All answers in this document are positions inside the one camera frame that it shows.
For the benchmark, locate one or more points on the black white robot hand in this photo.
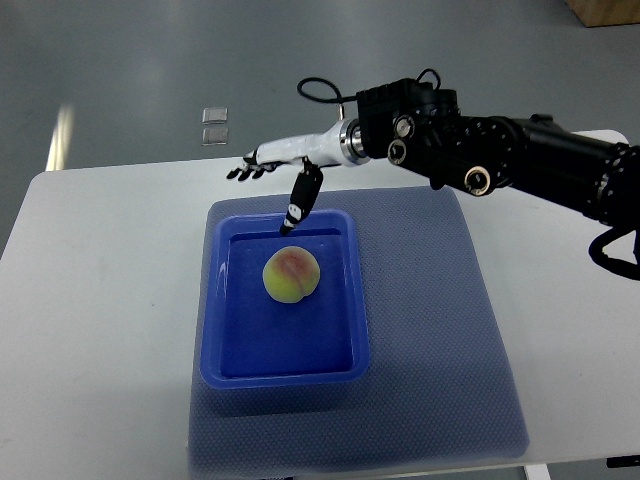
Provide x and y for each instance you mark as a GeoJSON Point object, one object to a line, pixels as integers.
{"type": "Point", "coordinates": [341, 145]}

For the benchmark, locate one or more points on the green red peach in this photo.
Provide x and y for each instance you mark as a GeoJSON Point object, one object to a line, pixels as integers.
{"type": "Point", "coordinates": [291, 274]}

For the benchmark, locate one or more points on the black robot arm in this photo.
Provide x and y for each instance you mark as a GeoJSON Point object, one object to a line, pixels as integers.
{"type": "Point", "coordinates": [417, 126]}

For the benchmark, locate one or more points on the lower metal floor plate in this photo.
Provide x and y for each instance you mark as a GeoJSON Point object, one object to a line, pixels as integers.
{"type": "Point", "coordinates": [215, 136]}

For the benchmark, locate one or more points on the metal floor plate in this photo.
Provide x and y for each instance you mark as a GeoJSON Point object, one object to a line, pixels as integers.
{"type": "Point", "coordinates": [214, 115]}
{"type": "Point", "coordinates": [215, 136]}

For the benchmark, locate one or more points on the upper metal floor plate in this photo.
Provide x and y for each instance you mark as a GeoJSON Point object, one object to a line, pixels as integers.
{"type": "Point", "coordinates": [214, 115]}

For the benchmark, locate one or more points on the blue plastic tray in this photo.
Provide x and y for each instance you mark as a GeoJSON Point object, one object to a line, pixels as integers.
{"type": "Point", "coordinates": [248, 339]}

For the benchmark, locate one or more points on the blue grey textured mat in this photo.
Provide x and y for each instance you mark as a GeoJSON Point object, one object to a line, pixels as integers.
{"type": "Point", "coordinates": [438, 389]}

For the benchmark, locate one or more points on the wooden box corner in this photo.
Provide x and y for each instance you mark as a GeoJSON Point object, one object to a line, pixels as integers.
{"type": "Point", "coordinates": [604, 13]}

